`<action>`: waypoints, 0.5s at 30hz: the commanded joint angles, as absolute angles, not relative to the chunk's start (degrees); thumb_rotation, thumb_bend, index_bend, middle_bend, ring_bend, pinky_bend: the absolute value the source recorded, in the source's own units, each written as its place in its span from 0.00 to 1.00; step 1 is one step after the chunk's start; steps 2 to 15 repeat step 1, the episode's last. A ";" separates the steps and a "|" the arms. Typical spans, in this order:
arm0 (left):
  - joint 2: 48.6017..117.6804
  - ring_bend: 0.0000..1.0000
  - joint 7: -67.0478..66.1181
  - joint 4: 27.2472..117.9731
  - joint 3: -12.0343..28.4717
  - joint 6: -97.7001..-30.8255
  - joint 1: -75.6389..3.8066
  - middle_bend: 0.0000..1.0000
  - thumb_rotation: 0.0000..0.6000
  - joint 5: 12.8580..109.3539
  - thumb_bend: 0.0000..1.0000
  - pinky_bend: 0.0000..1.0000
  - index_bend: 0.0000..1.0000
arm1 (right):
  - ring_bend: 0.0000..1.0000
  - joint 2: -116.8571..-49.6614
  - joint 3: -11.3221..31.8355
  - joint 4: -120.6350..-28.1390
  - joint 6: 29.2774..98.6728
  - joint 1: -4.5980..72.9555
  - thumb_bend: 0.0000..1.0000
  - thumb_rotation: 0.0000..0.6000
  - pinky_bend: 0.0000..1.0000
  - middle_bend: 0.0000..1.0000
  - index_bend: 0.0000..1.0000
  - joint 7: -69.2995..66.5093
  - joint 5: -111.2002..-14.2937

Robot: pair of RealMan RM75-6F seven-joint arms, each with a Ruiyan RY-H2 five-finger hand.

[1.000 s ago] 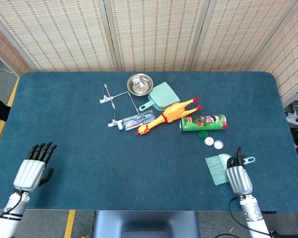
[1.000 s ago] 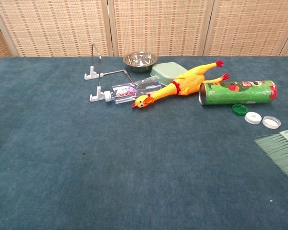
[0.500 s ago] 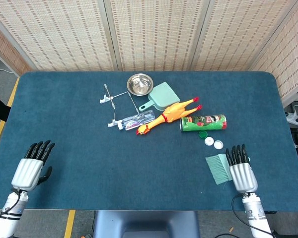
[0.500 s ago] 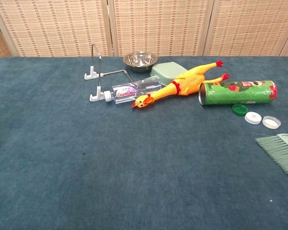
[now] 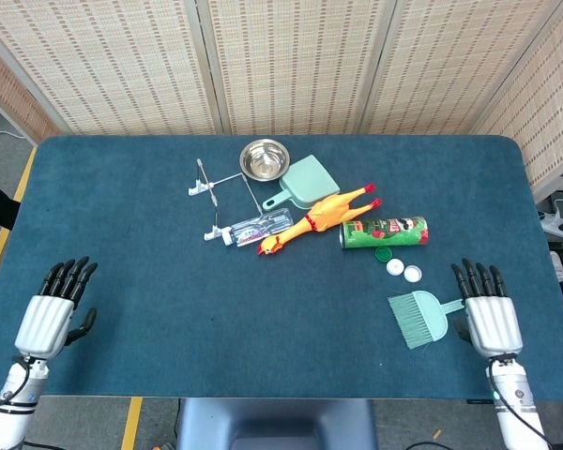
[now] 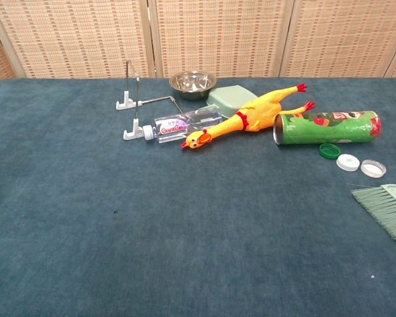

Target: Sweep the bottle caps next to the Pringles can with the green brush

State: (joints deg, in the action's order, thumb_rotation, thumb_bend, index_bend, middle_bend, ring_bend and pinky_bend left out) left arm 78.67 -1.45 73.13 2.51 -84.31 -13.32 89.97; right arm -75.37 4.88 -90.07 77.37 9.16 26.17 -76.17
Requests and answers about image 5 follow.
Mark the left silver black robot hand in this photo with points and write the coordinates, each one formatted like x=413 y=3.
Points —
x=44 y=325

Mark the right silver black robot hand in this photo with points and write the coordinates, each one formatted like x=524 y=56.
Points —
x=492 y=325

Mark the clear plastic can lid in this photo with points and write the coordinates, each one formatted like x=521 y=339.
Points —
x=412 y=274

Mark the white printed bottle cap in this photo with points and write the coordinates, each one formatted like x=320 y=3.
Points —
x=395 y=267

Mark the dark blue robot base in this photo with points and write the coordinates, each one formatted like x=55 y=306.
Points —
x=277 y=422

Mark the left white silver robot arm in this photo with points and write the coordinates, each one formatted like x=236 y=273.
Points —
x=14 y=398

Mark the green bottle cap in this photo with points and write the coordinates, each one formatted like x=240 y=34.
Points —
x=382 y=254

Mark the blue felt table cover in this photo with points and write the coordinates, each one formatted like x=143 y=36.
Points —
x=169 y=304

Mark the green chips can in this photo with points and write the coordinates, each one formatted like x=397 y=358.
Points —
x=384 y=233

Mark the yellow rubber chicken toy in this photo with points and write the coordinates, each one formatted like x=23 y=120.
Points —
x=328 y=213

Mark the woven bamboo screen panel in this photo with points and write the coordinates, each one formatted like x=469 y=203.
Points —
x=549 y=108
x=122 y=61
x=9 y=94
x=295 y=61
x=450 y=61

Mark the mint green dustpan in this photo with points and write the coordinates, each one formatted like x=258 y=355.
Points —
x=309 y=185

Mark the clear plastic packet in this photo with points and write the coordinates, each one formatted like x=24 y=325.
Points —
x=263 y=227

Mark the stainless steel bowl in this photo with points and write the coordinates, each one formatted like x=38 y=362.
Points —
x=265 y=161

